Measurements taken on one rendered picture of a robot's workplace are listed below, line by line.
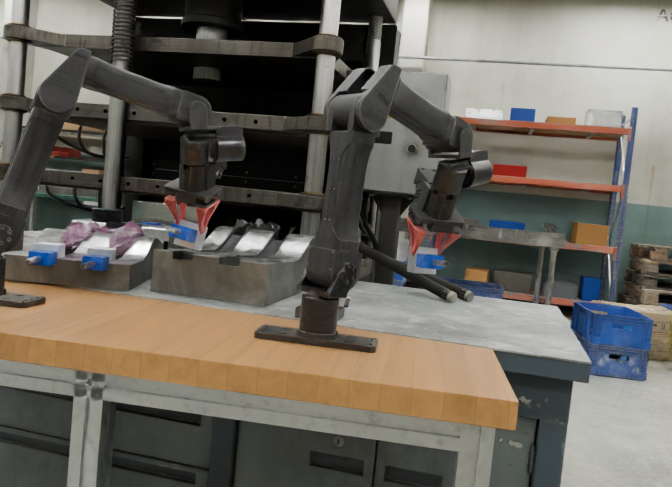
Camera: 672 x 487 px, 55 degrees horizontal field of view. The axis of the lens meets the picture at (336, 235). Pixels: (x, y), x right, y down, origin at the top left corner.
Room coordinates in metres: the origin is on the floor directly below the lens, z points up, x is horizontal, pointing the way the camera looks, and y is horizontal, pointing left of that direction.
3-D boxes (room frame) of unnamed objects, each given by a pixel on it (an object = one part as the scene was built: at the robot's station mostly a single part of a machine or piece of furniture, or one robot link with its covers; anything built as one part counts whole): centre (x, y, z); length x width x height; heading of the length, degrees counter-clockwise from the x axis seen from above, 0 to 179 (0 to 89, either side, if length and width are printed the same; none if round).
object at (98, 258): (1.33, 0.49, 0.86); 0.13 x 0.05 x 0.05; 3
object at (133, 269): (1.60, 0.57, 0.86); 0.50 x 0.26 x 0.11; 3
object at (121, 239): (1.59, 0.56, 0.90); 0.26 x 0.18 x 0.08; 3
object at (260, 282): (1.59, 0.20, 0.87); 0.50 x 0.26 x 0.14; 166
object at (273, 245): (1.58, 0.21, 0.92); 0.35 x 0.16 x 0.09; 166
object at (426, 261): (1.30, -0.20, 0.93); 0.13 x 0.05 x 0.05; 17
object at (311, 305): (1.06, 0.01, 0.84); 0.20 x 0.07 x 0.08; 83
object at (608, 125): (7.31, -2.06, 1.14); 2.06 x 0.65 x 2.27; 77
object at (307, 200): (2.59, 0.55, 0.96); 1.29 x 0.83 x 0.18; 76
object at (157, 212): (2.50, 0.53, 0.87); 0.50 x 0.27 x 0.17; 166
